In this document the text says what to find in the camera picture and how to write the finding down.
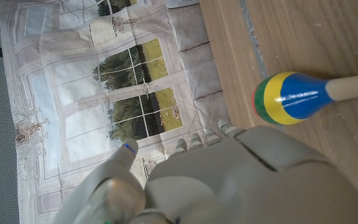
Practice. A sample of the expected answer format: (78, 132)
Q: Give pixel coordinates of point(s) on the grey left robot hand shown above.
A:
(244, 180)

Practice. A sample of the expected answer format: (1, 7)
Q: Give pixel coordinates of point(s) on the colourful striped wooden maraca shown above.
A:
(300, 96)

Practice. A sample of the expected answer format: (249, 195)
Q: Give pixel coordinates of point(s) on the printed window backdrop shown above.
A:
(73, 77)

